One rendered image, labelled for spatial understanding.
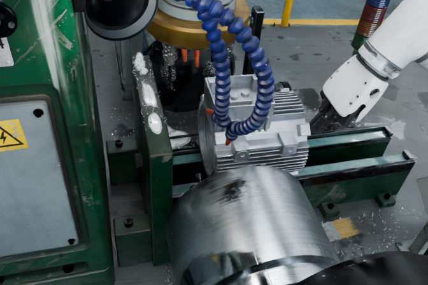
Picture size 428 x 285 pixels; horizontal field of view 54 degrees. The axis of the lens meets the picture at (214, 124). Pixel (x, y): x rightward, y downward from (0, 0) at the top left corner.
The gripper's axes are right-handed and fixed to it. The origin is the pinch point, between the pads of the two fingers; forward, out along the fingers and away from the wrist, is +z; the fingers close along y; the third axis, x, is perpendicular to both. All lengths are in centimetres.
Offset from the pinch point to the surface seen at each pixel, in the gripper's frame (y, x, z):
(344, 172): -1.0, -17.0, 8.6
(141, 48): 30.2, 29.2, 14.6
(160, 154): -8.7, 32.5, 12.0
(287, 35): 82, -42, 9
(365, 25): 34.5, -24.8, -16.3
